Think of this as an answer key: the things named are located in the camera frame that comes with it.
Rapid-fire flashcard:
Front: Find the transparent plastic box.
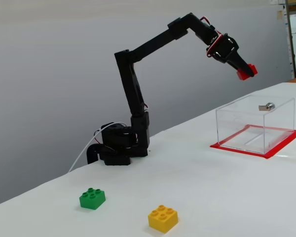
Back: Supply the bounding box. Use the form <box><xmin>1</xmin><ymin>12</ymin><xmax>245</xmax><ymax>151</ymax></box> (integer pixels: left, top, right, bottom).
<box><xmin>216</xmin><ymin>95</ymin><xmax>296</xmax><ymax>156</ymax></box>

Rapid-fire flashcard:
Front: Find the yellow lego brick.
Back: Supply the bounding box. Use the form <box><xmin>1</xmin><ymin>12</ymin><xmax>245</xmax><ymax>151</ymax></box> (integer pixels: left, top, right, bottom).
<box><xmin>148</xmin><ymin>204</ymin><xmax>180</xmax><ymax>235</ymax></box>

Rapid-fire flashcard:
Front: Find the silver box lock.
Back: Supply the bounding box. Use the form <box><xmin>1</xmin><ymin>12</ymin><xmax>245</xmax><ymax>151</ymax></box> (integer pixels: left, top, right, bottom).
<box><xmin>258</xmin><ymin>102</ymin><xmax>276</xmax><ymax>112</ymax></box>

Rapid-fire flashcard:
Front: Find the green lego brick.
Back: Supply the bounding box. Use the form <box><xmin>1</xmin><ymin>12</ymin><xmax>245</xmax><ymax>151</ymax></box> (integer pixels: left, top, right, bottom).
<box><xmin>79</xmin><ymin>188</ymin><xmax>107</xmax><ymax>211</ymax></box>

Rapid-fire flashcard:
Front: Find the red white gripper servo wire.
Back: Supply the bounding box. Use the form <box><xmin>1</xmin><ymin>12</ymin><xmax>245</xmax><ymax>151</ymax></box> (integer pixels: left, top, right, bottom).
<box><xmin>199</xmin><ymin>16</ymin><xmax>224</xmax><ymax>58</ymax></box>

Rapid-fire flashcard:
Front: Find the white cable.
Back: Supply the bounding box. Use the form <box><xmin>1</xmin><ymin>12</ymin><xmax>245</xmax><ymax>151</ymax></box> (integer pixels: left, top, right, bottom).
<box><xmin>68</xmin><ymin>122</ymin><xmax>126</xmax><ymax>173</ymax></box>

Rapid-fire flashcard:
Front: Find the red lego brick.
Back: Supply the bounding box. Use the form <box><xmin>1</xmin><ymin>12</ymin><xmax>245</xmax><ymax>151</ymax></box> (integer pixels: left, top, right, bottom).
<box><xmin>237</xmin><ymin>63</ymin><xmax>259</xmax><ymax>81</ymax></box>

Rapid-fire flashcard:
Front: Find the black robot base clamp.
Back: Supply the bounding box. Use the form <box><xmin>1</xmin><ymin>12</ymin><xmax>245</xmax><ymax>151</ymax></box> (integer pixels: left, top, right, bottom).
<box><xmin>87</xmin><ymin>122</ymin><xmax>133</xmax><ymax>166</ymax></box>

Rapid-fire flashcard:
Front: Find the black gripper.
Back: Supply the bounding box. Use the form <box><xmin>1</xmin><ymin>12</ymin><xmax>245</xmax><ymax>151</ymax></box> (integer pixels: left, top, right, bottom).
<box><xmin>206</xmin><ymin>33</ymin><xmax>255</xmax><ymax>78</ymax></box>

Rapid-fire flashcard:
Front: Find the red tape frame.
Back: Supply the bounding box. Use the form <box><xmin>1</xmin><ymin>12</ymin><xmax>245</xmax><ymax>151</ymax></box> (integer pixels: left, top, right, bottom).
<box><xmin>210</xmin><ymin>124</ymin><xmax>296</xmax><ymax>160</ymax></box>

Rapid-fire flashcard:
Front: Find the red black base servo wire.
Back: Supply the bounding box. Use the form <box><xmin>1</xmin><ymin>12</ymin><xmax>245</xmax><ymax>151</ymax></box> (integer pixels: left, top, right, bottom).
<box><xmin>94</xmin><ymin>124</ymin><xmax>107</xmax><ymax>145</ymax></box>

